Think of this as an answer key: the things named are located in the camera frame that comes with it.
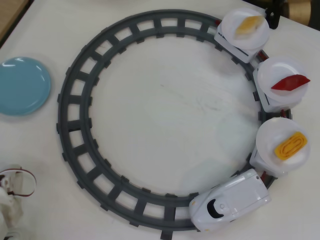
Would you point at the yellow egg omelette sushi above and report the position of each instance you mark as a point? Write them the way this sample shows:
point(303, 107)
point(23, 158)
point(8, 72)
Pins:
point(291, 146)

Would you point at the light blue round dish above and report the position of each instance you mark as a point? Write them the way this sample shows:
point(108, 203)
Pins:
point(22, 85)

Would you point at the white Shinkansen toy locomotive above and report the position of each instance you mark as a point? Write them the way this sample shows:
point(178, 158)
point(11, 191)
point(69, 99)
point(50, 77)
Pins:
point(237, 195)

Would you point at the orange and white fish sushi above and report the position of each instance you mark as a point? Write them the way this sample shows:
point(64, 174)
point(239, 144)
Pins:
point(250, 26)

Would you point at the red tuna sushi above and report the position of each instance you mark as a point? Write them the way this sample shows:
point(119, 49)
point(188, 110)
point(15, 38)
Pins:
point(290, 82)

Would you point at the grey circular toy train track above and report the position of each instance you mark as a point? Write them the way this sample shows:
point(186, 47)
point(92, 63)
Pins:
point(157, 25)

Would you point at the white round plastic plate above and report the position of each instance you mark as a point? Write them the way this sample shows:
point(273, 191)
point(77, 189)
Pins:
point(270, 135)
point(272, 72)
point(230, 22)

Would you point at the brown cardboard tube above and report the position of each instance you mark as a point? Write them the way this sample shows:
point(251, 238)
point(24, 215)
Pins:
point(300, 10)

